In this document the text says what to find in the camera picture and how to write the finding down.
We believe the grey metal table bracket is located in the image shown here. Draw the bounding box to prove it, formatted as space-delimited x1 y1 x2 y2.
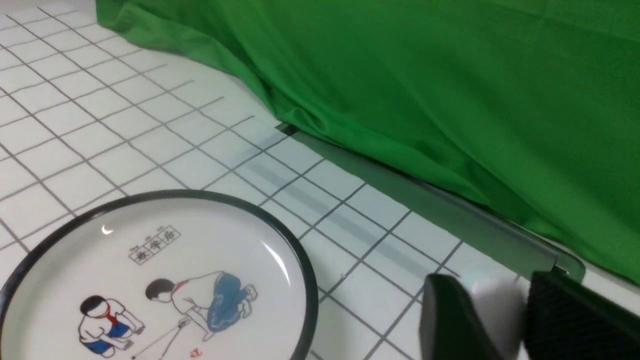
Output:
276 123 586 282

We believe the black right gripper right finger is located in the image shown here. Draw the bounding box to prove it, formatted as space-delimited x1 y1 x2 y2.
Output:
523 271 640 360

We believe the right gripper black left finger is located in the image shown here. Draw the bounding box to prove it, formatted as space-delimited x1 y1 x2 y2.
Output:
419 273 503 360

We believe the white grid tablecloth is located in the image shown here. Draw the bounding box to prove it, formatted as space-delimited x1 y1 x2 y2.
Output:
1 0 529 360

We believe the black-rimmed cartoon plate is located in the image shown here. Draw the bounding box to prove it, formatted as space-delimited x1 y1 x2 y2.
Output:
1 189 319 360

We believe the green backdrop cloth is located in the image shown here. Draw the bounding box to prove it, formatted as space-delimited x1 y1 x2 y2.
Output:
96 0 640 284

